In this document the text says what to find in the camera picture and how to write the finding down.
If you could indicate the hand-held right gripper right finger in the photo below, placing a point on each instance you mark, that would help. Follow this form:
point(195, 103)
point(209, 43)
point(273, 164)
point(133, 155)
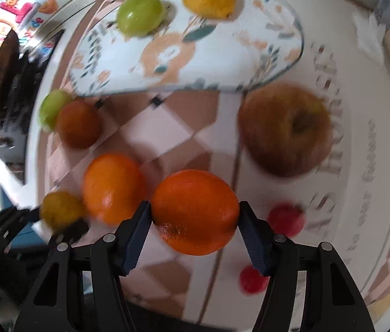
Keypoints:
point(254, 245)

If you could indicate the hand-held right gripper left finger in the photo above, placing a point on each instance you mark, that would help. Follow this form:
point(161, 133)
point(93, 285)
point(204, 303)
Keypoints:
point(135, 245)

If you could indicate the green apple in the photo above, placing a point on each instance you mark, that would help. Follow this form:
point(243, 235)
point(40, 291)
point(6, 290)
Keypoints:
point(140, 13)
point(53, 109)

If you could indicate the small red cherry tomato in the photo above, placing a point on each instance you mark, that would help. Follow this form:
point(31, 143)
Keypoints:
point(250, 280)
point(285, 219)

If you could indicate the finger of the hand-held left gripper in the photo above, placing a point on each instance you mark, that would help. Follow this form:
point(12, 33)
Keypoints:
point(72, 231)
point(11, 219)

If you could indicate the oval patterned ceramic plate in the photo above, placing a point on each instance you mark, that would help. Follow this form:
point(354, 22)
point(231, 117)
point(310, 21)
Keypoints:
point(129, 62)

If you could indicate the small reddish brown fruit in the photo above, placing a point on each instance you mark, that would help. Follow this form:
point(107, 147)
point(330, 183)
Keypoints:
point(77, 124)

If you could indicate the orange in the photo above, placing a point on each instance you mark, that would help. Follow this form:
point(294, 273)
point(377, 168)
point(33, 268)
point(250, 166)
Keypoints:
point(113, 188)
point(195, 211)

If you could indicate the large red brown apple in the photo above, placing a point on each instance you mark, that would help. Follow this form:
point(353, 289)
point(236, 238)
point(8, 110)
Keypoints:
point(284, 128)

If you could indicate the checkered printed table mat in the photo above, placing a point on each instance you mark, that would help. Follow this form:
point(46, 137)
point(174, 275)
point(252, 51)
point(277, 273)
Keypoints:
point(181, 121)

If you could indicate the colorful cartoon wall sticker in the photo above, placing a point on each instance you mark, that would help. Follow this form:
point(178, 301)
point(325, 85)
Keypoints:
point(6, 24)

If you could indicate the black frying pan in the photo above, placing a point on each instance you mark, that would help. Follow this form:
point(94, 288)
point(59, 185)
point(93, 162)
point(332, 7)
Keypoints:
point(3, 76)

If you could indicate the black stove top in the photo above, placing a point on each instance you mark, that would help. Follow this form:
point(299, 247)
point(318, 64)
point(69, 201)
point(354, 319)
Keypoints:
point(41, 65)

